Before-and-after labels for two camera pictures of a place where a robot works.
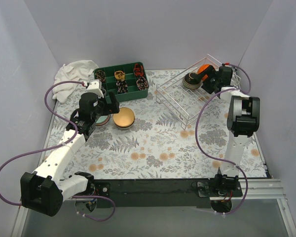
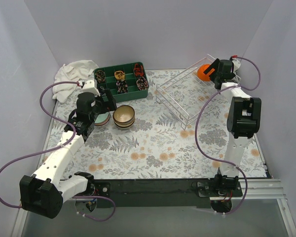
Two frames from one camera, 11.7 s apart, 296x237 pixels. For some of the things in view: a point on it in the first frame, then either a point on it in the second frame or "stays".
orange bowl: [202, 68] stays
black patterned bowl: [191, 81] to [124, 113]
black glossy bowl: [123, 128] stays
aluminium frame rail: [182, 189] stays
